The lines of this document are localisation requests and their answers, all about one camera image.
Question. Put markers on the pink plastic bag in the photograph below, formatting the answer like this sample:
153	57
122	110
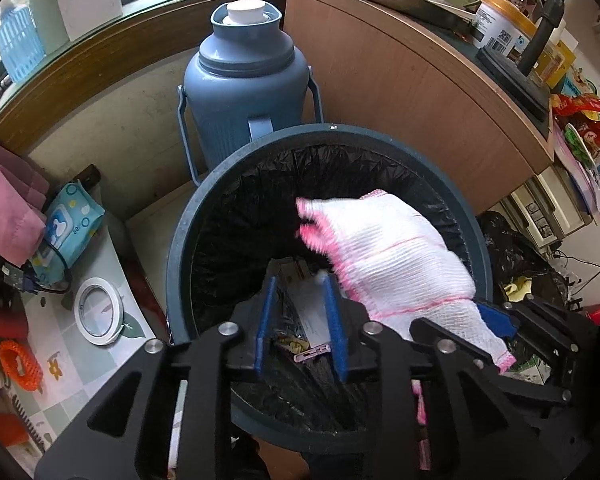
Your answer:
582	180

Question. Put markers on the yellow peel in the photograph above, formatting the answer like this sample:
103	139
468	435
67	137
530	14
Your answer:
517	288

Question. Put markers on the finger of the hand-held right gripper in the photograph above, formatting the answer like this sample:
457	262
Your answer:
495	321
530	385

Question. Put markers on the blue wet wipes pack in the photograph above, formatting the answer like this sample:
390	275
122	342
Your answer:
70	220

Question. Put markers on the yellow packet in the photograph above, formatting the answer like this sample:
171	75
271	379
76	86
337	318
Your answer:
557	62

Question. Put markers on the metal coil spring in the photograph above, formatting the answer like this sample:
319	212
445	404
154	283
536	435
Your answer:
27	420

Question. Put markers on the black bin liner bag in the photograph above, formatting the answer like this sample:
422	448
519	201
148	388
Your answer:
240	240

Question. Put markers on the black stand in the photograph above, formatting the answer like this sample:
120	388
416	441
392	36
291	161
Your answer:
510	75

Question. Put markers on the white appliance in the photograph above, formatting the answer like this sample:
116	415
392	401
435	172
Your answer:
545	210

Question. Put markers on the blue plastic basket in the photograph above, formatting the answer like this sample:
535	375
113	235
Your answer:
17	45

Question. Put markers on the white tape roll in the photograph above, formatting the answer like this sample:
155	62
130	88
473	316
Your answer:
82	322

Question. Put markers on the wooden cabinet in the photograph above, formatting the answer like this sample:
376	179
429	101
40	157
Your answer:
405	90

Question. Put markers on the yellow wrapper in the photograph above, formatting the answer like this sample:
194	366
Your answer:
292	344

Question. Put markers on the patterned tablecloth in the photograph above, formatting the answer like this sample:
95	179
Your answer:
65	360

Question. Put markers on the white tub with yellow lid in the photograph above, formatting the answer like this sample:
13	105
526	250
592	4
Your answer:
500	25

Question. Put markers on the dark blue trash bin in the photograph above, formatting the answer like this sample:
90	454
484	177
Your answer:
180	270

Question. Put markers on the white plastic container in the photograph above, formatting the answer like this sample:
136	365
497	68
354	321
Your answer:
90	5

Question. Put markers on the red snack packets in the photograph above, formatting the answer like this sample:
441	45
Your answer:
582	107

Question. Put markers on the black garbage bag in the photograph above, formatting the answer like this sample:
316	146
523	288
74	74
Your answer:
510	255

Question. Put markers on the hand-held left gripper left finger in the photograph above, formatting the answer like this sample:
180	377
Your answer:
266	325

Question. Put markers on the small pink plastic piece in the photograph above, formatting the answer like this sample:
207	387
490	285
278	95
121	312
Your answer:
310	355

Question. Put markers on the white cloth with pink edge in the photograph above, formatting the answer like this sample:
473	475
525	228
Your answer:
395	255

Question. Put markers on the pink cloth bag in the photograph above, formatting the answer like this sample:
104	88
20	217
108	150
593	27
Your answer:
5	200

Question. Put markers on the pale green container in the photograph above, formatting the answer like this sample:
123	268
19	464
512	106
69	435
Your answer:
42	10

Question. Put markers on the wooden window sill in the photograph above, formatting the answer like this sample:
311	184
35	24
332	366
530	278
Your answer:
105	55

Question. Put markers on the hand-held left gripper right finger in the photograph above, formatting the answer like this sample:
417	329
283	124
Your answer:
336	330

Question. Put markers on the grey cardboard piece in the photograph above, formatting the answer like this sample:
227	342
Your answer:
310	310

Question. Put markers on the blue thermos jug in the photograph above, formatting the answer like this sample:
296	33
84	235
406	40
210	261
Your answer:
245	95

